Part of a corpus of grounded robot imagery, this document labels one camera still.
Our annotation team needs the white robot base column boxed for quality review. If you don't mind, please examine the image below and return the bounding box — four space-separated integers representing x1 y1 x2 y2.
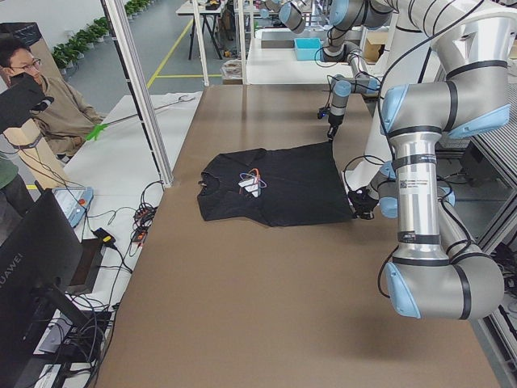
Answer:
341 15 435 195

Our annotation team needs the black Huawei monitor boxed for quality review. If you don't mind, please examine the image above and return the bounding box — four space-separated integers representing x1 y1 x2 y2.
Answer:
1 190 87 387

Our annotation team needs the aluminium frame post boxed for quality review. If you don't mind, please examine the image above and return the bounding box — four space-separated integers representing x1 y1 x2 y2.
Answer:
101 0 174 188

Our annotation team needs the black camera on wooden post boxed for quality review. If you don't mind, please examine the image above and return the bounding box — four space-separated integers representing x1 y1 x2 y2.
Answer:
1 73 54 133

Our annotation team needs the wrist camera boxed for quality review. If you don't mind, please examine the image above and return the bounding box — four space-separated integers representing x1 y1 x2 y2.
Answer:
317 107 330 120

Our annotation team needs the seated man beige hoodie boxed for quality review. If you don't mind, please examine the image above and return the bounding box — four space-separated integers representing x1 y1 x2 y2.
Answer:
0 36 107 159

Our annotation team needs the cardboard box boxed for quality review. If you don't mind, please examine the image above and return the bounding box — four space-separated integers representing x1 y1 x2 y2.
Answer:
363 32 388 64

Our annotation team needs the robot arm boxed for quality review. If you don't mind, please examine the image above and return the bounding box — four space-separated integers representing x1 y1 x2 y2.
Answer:
322 1 393 141
376 1 516 320

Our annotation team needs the black printed t-shirt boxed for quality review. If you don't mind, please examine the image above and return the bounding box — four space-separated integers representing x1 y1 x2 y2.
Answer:
197 142 352 226

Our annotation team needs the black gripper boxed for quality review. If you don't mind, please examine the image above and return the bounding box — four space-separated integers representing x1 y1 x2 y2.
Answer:
347 187 379 217
326 113 343 141

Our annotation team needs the blue teach pendant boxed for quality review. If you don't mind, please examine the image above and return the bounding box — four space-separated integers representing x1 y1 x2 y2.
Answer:
52 187 94 227

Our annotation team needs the red black usb hub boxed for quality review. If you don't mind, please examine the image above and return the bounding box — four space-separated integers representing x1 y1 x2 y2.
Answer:
131 204 158 245

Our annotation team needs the blue plastic bin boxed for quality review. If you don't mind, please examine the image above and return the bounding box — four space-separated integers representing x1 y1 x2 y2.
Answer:
294 38 322 61

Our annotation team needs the black power adapter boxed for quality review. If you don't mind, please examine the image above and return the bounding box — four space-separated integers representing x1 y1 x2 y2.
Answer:
92 228 116 245

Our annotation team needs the long reach grabber tool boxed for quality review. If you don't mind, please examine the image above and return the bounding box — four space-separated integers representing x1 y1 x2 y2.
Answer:
86 95 195 141

